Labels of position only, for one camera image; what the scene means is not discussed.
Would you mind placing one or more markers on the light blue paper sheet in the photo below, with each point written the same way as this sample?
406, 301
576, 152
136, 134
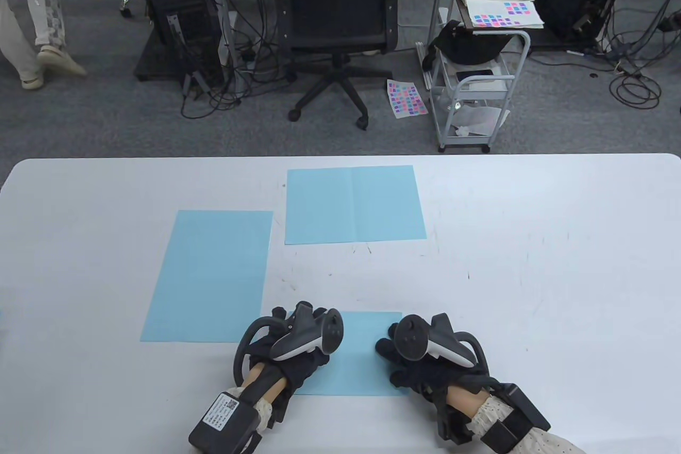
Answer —
207, 262
362, 363
351, 204

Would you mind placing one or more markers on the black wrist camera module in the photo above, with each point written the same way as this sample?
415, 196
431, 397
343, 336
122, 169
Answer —
513, 422
223, 419

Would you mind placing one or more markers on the person's left forearm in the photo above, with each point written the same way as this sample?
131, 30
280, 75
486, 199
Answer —
266, 385

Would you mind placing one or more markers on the black bag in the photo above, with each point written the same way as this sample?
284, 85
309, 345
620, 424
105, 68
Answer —
468, 47

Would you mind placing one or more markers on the left black white controller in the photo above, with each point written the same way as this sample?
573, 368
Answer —
332, 331

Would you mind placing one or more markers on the black white controller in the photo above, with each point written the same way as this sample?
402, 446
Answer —
332, 331
412, 339

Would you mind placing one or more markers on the person's right hand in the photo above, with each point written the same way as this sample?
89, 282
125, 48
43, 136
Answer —
409, 377

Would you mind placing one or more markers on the right black white controller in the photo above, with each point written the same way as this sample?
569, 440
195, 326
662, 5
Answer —
412, 339

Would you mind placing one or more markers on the colourful sticker sheet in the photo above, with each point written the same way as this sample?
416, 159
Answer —
407, 97
500, 17

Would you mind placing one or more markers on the left black wrist camera module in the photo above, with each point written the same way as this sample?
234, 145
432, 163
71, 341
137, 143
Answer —
223, 419

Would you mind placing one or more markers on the white loose papers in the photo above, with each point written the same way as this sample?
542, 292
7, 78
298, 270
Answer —
479, 118

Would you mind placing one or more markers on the white metal cart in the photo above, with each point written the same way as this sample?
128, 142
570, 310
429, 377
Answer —
463, 142

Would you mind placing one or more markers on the black platform base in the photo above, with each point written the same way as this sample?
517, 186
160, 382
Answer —
151, 63

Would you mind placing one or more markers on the person's left hand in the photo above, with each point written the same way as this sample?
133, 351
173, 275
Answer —
303, 374

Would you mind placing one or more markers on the dark phone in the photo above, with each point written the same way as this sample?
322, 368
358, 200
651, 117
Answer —
473, 74

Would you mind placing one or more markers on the right black wrist camera module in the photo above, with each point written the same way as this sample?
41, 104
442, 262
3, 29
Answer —
513, 422

